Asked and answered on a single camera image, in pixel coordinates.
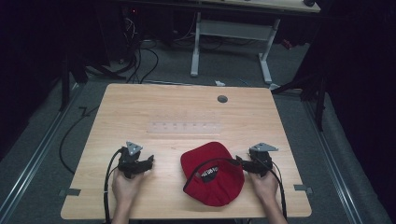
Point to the black metal stand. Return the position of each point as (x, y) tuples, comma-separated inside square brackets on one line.
[(65, 84), (319, 99)]

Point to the dark round table grommet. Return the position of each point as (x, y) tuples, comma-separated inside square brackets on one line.
[(222, 99)]

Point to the red cap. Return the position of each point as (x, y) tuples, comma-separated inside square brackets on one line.
[(214, 186)]

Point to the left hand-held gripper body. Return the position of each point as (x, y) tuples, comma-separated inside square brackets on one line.
[(130, 161)]

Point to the metal floor rail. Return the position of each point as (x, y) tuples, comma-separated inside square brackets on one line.
[(333, 161), (34, 155)]

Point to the person's left hand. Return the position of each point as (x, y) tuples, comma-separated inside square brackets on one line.
[(126, 188)]

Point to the white paper scrap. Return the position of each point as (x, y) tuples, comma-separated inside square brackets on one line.
[(219, 83)]

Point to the grey tape piece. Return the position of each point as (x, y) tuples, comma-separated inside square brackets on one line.
[(302, 188), (70, 192)]

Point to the clear tape strip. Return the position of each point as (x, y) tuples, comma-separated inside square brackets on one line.
[(183, 128)]

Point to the white metal-framed desk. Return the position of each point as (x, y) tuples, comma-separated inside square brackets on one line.
[(233, 31)]

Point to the person's right hand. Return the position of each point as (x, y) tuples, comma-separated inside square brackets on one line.
[(264, 188)]

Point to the small black object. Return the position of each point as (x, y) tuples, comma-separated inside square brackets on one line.
[(309, 2)]

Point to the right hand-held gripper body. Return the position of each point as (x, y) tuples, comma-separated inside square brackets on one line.
[(261, 160)]

